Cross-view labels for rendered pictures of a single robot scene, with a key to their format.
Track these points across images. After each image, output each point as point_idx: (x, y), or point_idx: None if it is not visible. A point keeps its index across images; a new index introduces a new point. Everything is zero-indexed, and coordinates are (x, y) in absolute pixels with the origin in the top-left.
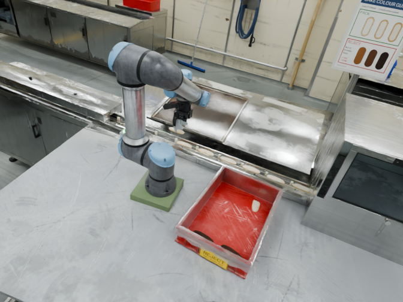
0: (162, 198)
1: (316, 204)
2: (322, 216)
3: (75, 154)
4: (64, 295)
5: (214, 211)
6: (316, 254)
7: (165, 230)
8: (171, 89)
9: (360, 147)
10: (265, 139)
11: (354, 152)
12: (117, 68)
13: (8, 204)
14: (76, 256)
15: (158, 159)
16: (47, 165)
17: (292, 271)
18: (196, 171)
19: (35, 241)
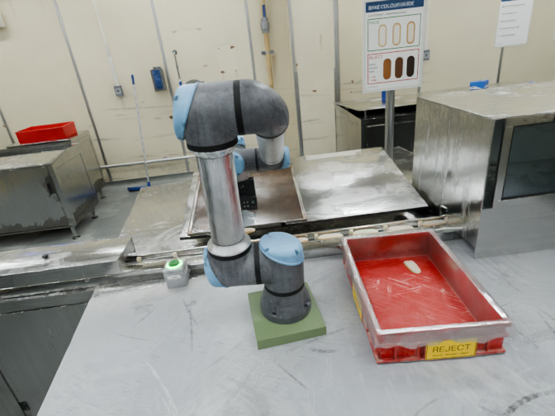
0: (304, 319)
1: (486, 220)
2: (497, 231)
3: (111, 339)
4: None
5: (378, 299)
6: (526, 279)
7: (350, 359)
8: (282, 131)
9: (514, 119)
10: (349, 194)
11: (510, 128)
12: (195, 123)
13: None
14: None
15: (287, 255)
16: (73, 380)
17: (531, 310)
18: (305, 268)
19: None
